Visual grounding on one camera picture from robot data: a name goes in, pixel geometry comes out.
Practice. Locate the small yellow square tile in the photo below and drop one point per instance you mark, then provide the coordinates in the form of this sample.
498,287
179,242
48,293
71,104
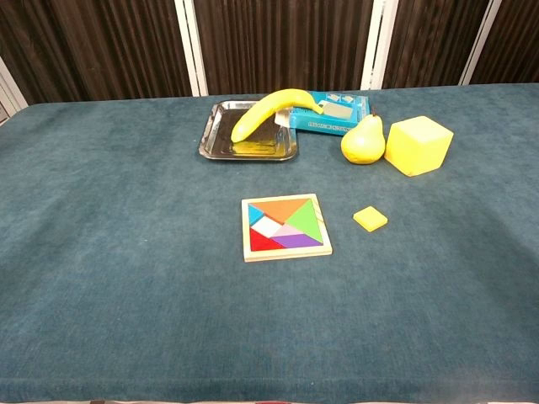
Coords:
370,219

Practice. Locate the orange tangram triangle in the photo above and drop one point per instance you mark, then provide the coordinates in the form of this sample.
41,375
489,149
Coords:
283,209

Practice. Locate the blue tangram triangle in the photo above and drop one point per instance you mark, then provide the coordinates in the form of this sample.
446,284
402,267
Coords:
253,214

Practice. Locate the pink tangram triangle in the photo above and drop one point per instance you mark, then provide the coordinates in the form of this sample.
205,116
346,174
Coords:
286,230

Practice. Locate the red tangram triangle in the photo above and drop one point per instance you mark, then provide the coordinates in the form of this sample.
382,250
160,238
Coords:
260,243

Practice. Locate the green tangram triangle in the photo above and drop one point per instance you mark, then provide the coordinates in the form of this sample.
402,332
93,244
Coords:
309,223

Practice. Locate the wooden tangram puzzle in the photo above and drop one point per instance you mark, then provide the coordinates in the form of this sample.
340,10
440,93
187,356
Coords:
286,255

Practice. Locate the shiny metal tray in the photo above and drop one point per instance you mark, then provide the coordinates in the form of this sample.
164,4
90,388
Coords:
219,143

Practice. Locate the yellow banana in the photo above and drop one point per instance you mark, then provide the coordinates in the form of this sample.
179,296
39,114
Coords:
261,111

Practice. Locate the blue cardboard product box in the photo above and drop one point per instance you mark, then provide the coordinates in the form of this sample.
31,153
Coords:
324,126

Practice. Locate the yellow pear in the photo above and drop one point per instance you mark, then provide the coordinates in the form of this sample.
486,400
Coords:
362,145

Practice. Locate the teal velvet tablecloth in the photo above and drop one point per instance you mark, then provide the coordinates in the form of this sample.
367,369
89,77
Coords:
126,252

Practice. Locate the yellow foam cube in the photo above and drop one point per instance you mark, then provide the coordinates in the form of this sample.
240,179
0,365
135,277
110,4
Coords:
417,147

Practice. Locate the dark pleated screen panel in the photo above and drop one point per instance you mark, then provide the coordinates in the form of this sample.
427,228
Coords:
97,46
282,42
429,38
513,38

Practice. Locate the white framed side panel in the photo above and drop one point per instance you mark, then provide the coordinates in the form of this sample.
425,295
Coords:
10,92

